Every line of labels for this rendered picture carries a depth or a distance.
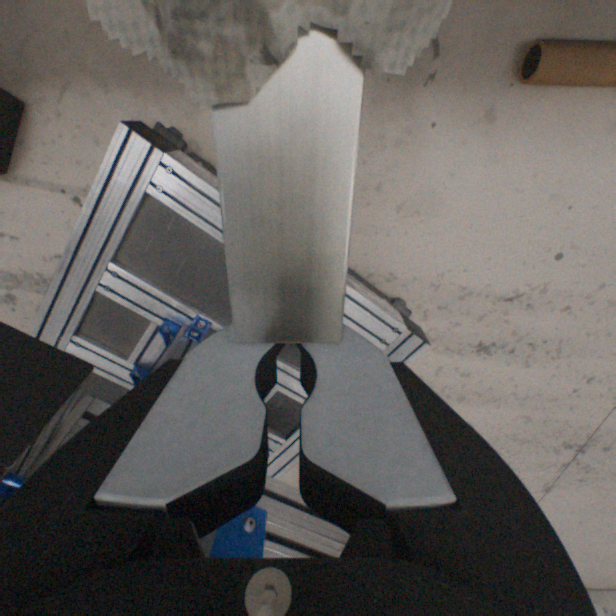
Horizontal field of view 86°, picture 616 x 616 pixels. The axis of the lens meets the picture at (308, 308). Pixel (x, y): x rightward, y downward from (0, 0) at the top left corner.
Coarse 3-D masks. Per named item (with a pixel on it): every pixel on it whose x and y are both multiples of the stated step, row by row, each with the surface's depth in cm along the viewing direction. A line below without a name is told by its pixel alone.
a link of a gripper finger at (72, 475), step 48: (144, 384) 8; (96, 432) 7; (48, 480) 6; (96, 480) 6; (0, 528) 5; (48, 528) 5; (96, 528) 5; (144, 528) 5; (0, 576) 5; (48, 576) 5
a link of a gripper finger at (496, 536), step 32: (416, 384) 8; (416, 416) 7; (448, 416) 7; (448, 448) 7; (480, 448) 7; (448, 480) 6; (480, 480) 6; (512, 480) 6; (416, 512) 6; (448, 512) 6; (480, 512) 6; (512, 512) 6; (416, 544) 5; (448, 544) 5; (480, 544) 5; (512, 544) 5; (544, 544) 5; (480, 576) 5; (512, 576) 5; (544, 576) 5; (576, 576) 5; (512, 608) 4; (544, 608) 4; (576, 608) 4
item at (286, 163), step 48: (336, 48) 6; (288, 96) 6; (336, 96) 6; (240, 144) 7; (288, 144) 7; (336, 144) 7; (240, 192) 7; (288, 192) 7; (336, 192) 7; (240, 240) 8; (288, 240) 8; (336, 240) 8; (240, 288) 8; (288, 288) 8; (336, 288) 8; (240, 336) 9; (288, 336) 9; (336, 336) 9
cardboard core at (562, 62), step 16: (528, 48) 74; (544, 48) 69; (560, 48) 69; (576, 48) 69; (592, 48) 69; (608, 48) 69; (528, 64) 76; (544, 64) 70; (560, 64) 70; (576, 64) 70; (592, 64) 70; (608, 64) 70; (528, 80) 74; (544, 80) 73; (560, 80) 73; (576, 80) 73; (592, 80) 73; (608, 80) 73
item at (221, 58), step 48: (96, 0) 6; (144, 0) 5; (192, 0) 5; (240, 0) 5; (288, 0) 5; (336, 0) 5; (384, 0) 5; (432, 0) 5; (144, 48) 6; (192, 48) 6; (240, 48) 6; (288, 48) 6; (384, 48) 6; (240, 96) 6
